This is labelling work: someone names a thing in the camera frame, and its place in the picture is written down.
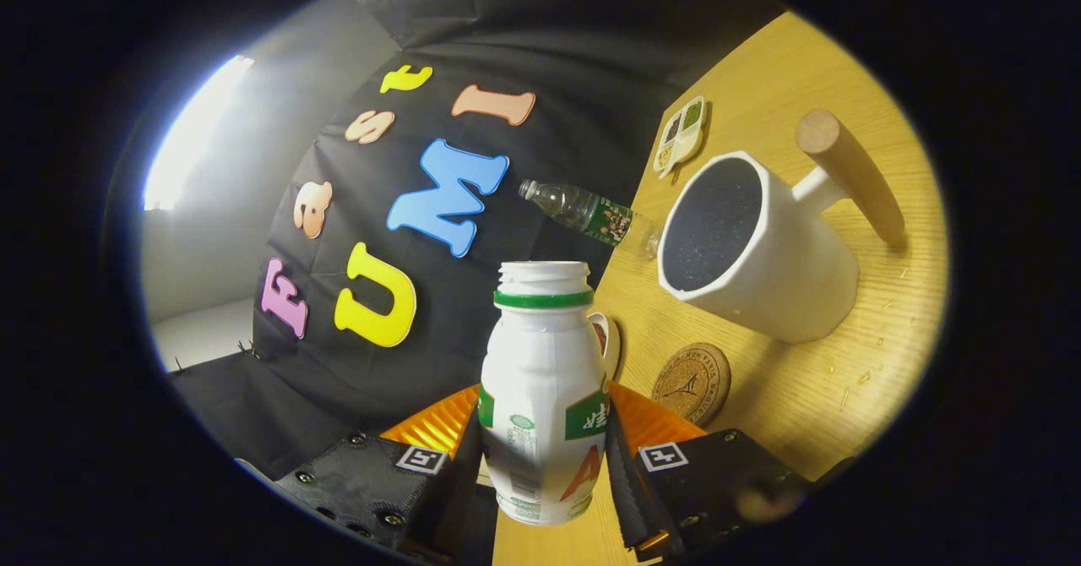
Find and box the clear plastic water bottle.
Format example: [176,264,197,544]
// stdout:
[519,179,662,260]

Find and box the round cork coaster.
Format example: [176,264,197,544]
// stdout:
[651,343,732,428]

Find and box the wooden table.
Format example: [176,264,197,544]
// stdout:
[492,10,951,566]

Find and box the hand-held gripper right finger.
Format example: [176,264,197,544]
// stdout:
[604,380,816,560]

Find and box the white juice bottle green label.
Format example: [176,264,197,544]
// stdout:
[479,260,612,526]

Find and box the white round plate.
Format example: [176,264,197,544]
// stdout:
[589,313,622,381]

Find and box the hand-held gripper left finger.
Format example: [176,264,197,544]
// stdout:
[236,384,499,563]

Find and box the white cup with wooden handle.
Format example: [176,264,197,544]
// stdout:
[657,110,906,345]

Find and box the black backdrop cloth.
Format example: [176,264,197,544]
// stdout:
[169,0,790,482]

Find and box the white divided sauce dish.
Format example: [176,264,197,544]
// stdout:
[652,95,707,180]

